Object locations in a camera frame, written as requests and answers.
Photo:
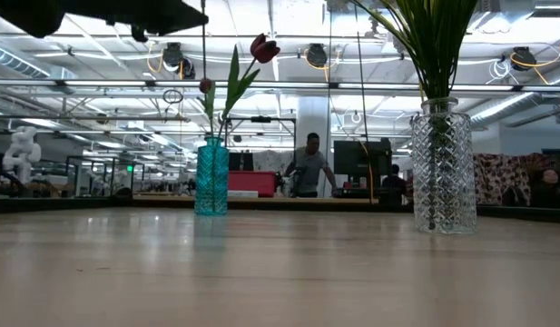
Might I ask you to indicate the person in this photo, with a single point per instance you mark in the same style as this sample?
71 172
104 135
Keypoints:
309 163
394 186
550 177

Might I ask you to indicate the dark red artificial tulip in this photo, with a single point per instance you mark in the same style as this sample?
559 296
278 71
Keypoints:
265 49

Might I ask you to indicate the floral patterned cloth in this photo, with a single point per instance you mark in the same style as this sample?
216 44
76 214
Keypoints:
497 177

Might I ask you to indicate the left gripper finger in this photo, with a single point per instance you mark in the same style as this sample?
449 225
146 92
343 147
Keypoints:
161 16

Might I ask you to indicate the white robot figure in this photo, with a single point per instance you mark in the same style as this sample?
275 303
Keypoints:
21 150

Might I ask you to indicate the black camera stand frame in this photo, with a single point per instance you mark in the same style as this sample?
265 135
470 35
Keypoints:
261 119

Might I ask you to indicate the black monitor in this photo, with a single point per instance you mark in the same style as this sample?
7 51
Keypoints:
366 156

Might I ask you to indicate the teal glass vase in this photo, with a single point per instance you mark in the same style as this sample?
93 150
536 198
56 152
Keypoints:
204 191

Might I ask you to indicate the clear glass vase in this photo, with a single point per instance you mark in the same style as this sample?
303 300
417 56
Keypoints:
461 181

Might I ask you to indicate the red box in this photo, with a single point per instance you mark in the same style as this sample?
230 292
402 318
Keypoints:
252 181

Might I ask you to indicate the long horizontal light bar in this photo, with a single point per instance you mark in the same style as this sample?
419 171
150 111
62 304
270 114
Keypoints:
307 84

